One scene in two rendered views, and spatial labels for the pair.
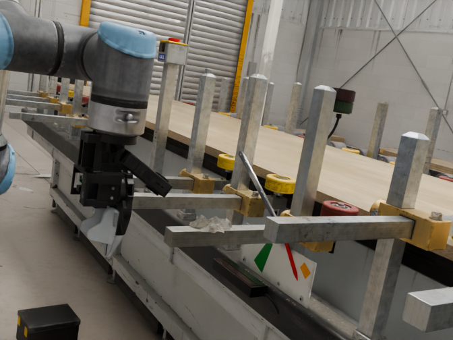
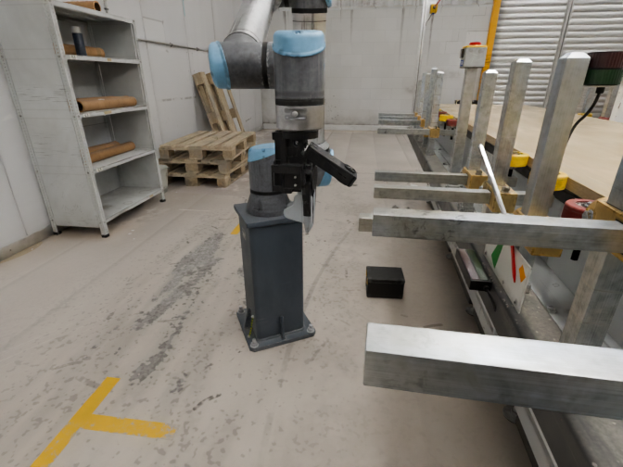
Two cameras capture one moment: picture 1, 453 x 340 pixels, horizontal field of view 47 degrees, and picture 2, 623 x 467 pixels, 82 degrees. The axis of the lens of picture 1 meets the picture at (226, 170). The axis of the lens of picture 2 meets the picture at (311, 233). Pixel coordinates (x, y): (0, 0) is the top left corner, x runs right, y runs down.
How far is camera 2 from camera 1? 46 cm
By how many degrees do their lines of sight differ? 43
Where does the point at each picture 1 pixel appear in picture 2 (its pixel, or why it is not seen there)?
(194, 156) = (472, 154)
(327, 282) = not seen: hidden behind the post
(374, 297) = (576, 321)
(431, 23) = not seen: outside the picture
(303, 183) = (534, 177)
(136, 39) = (291, 40)
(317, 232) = (432, 229)
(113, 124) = (284, 121)
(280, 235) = (377, 227)
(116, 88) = (282, 89)
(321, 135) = (561, 118)
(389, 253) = (599, 270)
